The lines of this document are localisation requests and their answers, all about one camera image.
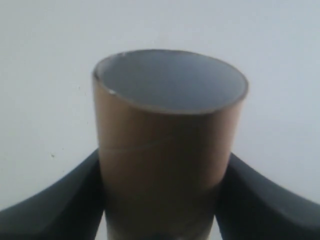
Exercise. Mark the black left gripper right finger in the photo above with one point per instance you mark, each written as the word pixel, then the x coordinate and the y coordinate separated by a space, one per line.
pixel 252 207

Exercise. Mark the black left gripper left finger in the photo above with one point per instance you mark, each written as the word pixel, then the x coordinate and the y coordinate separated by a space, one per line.
pixel 70 209

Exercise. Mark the brown cardboard tube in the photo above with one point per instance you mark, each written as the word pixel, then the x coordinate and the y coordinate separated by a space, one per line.
pixel 166 121

